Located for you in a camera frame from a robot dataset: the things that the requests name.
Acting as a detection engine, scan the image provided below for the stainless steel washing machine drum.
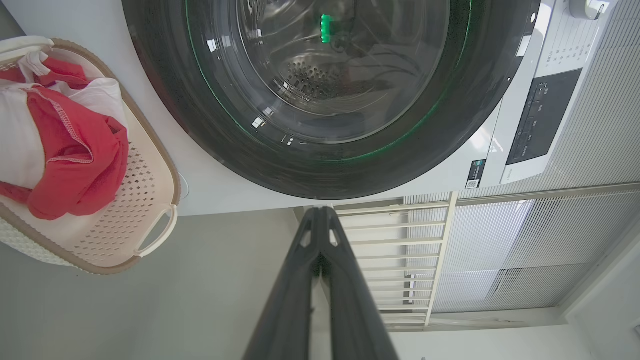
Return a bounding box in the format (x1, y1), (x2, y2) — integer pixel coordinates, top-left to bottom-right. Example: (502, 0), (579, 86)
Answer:
(240, 0), (451, 117)

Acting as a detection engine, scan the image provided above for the dark QR code sticker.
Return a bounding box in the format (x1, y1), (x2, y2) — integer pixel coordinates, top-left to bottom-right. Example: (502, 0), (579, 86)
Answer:
(465, 159), (487, 190)

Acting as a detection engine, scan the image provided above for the white metal railing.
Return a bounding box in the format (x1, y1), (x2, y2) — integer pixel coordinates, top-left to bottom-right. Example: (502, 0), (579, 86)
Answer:
(334, 182), (640, 331)

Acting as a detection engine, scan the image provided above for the white front-load washing machine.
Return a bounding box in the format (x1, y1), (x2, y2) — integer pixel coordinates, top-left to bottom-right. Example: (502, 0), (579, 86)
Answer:
(0, 0), (623, 217)

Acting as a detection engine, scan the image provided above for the black washing machine control panel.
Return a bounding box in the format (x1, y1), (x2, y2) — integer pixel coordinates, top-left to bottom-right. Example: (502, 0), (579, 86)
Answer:
(506, 68), (583, 166)

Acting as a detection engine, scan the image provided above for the red and white garment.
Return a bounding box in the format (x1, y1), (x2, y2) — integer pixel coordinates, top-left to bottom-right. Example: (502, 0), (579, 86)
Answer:
(0, 50), (130, 221)

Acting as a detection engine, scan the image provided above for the black round glass washer door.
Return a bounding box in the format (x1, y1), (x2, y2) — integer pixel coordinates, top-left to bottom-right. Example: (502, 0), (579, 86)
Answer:
(121, 0), (542, 201)

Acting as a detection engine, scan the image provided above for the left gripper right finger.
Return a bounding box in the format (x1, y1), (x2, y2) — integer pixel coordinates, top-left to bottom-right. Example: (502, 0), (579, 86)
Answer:
(320, 206), (401, 360)

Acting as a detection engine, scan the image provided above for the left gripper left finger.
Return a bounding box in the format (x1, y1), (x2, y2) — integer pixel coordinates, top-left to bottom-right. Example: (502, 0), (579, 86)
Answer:
(243, 206), (323, 360)

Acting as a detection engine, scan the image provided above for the white washing machine control knob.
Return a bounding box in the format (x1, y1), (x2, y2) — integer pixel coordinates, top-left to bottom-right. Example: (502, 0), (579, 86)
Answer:
(570, 0), (612, 21)

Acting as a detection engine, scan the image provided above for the cream laundry basket brown rim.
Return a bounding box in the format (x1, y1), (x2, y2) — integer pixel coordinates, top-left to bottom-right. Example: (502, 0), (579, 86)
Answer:
(0, 36), (182, 275)

